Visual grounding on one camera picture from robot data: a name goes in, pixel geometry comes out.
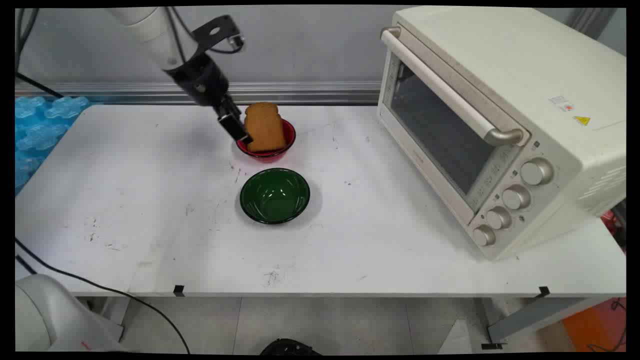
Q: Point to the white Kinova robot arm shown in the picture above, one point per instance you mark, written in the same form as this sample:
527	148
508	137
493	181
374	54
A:
150	30

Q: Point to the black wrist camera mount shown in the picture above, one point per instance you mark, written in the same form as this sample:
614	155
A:
215	30

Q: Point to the black round floor object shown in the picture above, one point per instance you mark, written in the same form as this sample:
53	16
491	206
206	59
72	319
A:
290	347

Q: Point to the brown toast slice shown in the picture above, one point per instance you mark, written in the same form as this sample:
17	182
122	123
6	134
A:
265	127

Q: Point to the aluminium rail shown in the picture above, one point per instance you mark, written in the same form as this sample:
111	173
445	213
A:
310	93

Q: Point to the toaster oven glass door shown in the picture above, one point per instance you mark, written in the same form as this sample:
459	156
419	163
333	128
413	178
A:
435	135

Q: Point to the green bowl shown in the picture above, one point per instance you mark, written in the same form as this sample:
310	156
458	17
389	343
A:
275	196

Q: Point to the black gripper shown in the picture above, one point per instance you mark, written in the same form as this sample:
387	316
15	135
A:
200	80

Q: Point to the yellow warning sticker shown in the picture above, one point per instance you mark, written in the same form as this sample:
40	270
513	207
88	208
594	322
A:
581	120

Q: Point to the cream toaster oven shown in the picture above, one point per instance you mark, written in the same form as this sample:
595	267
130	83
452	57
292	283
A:
525	65

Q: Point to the red object behind oven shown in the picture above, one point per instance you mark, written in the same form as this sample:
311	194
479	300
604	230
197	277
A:
611	222

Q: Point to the red bowl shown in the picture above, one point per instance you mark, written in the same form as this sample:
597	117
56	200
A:
290	136

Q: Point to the orange floor mat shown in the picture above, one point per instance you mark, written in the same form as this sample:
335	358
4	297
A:
595	327

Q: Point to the grey table leg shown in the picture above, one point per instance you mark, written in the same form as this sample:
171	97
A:
535	316

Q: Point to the blue bubble wrap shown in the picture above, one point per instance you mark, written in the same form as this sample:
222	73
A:
40	135

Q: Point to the large silver oven knob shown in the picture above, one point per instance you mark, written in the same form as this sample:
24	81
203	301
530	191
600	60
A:
535	172

